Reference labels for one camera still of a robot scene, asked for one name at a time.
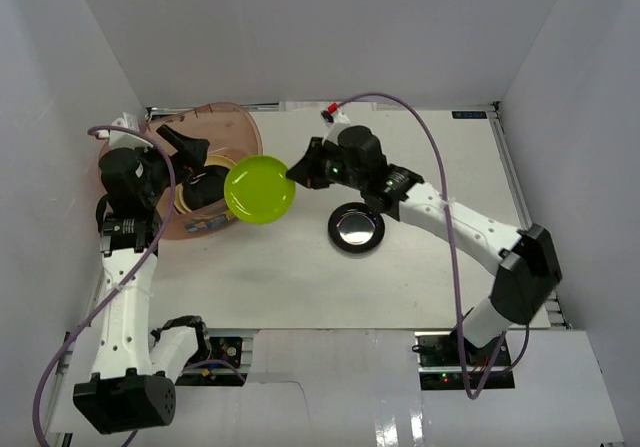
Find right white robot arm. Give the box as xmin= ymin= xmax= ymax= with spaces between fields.
xmin=286 ymin=125 xmax=562 ymax=366

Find pink translucent plastic bin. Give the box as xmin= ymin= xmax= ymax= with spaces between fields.
xmin=95 ymin=102 xmax=263 ymax=240

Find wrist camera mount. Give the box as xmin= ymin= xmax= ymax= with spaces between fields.
xmin=108 ymin=112 xmax=152 ymax=149
xmin=321 ymin=103 xmax=352 ymax=145

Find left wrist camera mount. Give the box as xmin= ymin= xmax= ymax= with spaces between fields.
xmin=108 ymin=112 xmax=152 ymax=149

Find peach orange plate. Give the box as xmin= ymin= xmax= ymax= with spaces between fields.
xmin=174 ymin=155 xmax=235 ymax=214

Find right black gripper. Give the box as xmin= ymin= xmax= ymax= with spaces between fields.
xmin=288 ymin=138 xmax=367 ymax=192

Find purple cable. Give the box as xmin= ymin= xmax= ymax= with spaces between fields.
xmin=32 ymin=124 xmax=246 ymax=447
xmin=332 ymin=91 xmax=531 ymax=401

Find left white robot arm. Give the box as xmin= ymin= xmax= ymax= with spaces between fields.
xmin=73 ymin=125 xmax=212 ymax=435

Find blue table label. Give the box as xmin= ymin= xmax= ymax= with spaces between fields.
xmin=451 ymin=110 xmax=487 ymax=120

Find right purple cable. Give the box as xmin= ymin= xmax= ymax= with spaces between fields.
xmin=332 ymin=91 xmax=531 ymax=401

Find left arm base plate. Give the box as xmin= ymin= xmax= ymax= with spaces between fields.
xmin=177 ymin=337 xmax=246 ymax=387

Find papers at table back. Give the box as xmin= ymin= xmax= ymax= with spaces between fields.
xmin=279 ymin=101 xmax=377 ymax=113

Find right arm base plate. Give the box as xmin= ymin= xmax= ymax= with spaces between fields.
xmin=412 ymin=334 xmax=515 ymax=391

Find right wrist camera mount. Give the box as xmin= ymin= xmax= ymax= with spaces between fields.
xmin=321 ymin=103 xmax=352 ymax=145

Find glossy black plate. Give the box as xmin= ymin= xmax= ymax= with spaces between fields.
xmin=182 ymin=165 xmax=230 ymax=211
xmin=327 ymin=202 xmax=386 ymax=256

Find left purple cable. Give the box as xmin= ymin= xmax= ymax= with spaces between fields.
xmin=32 ymin=124 xmax=246 ymax=447

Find lime green plate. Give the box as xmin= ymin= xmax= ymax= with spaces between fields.
xmin=224 ymin=155 xmax=296 ymax=225

